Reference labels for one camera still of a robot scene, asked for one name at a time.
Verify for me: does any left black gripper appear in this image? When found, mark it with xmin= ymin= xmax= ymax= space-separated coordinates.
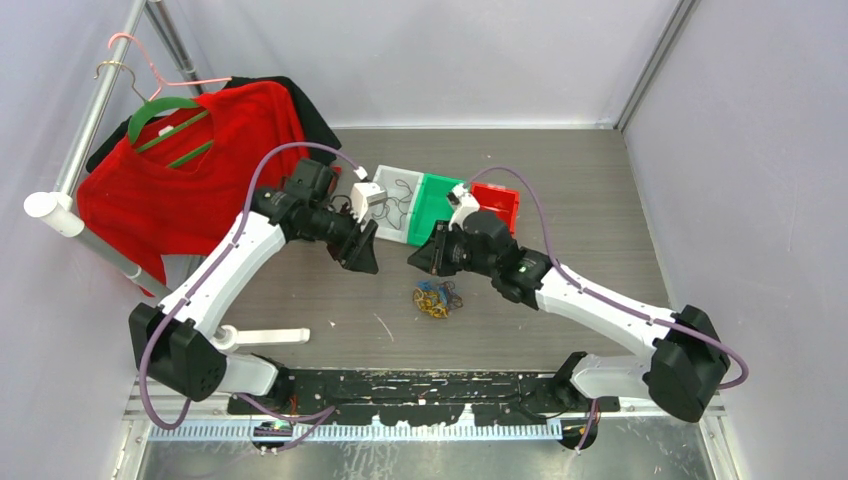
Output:
xmin=303 ymin=201 xmax=379 ymax=273

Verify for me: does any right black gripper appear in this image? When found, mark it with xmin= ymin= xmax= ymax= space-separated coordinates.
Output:
xmin=409 ymin=219 xmax=498 ymax=277

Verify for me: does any brown wire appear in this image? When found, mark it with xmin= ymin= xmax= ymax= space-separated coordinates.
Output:
xmin=413 ymin=280 xmax=465 ymax=319

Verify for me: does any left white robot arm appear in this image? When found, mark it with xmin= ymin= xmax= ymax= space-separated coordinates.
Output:
xmin=129 ymin=160 xmax=387 ymax=413

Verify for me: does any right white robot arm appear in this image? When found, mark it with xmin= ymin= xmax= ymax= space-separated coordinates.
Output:
xmin=407 ymin=211 xmax=730 ymax=423

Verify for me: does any green plastic bin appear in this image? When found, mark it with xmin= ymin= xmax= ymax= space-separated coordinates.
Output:
xmin=406 ymin=173 xmax=462 ymax=247

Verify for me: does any white plastic bin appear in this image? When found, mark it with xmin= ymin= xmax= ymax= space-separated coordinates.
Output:
xmin=374 ymin=165 xmax=424 ymax=243

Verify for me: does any red plastic bin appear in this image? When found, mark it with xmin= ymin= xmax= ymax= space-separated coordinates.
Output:
xmin=471 ymin=182 xmax=521 ymax=234

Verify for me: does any black garment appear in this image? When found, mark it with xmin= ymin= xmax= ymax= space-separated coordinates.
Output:
xmin=85 ymin=76 xmax=342 ymax=173

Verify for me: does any white rack foot bar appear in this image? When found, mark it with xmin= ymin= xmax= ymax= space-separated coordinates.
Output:
xmin=211 ymin=325 xmax=311 ymax=353

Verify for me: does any red shirt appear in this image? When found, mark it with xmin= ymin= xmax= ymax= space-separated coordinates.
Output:
xmin=76 ymin=82 xmax=335 ymax=282

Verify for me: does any green clothes hanger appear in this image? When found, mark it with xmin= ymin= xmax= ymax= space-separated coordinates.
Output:
xmin=127 ymin=97 xmax=209 ymax=153

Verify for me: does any pink clothes hanger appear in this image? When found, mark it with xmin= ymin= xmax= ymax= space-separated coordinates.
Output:
xmin=107 ymin=32 xmax=232 ymax=101

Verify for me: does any metal clothes rack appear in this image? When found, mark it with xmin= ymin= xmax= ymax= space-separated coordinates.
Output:
xmin=24 ymin=0 xmax=204 ymax=297

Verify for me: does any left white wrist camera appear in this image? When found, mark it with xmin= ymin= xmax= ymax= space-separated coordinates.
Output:
xmin=350 ymin=182 xmax=388 ymax=224

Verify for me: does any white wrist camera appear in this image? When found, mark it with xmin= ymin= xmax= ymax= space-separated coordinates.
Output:
xmin=447 ymin=183 xmax=480 ymax=230
xmin=350 ymin=182 xmax=388 ymax=224

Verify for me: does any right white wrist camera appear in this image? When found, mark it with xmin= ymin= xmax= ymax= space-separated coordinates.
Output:
xmin=447 ymin=183 xmax=480 ymax=230

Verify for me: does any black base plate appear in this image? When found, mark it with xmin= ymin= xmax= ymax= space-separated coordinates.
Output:
xmin=260 ymin=369 xmax=590 ymax=427

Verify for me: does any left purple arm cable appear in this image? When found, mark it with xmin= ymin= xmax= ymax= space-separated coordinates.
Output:
xmin=137 ymin=141 xmax=370 ymax=454

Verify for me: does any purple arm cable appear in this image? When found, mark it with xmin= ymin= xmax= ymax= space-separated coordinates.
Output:
xmin=457 ymin=165 xmax=751 ymax=453
xmin=137 ymin=141 xmax=370 ymax=454

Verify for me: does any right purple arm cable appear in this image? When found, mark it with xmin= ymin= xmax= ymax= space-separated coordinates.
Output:
xmin=457 ymin=165 xmax=751 ymax=453

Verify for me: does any aluminium rail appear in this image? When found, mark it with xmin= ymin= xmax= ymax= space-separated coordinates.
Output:
xmin=122 ymin=372 xmax=727 ymax=444

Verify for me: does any gold wire hanger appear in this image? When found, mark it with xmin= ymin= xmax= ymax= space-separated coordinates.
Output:
xmin=94 ymin=60 xmax=148 ymax=103

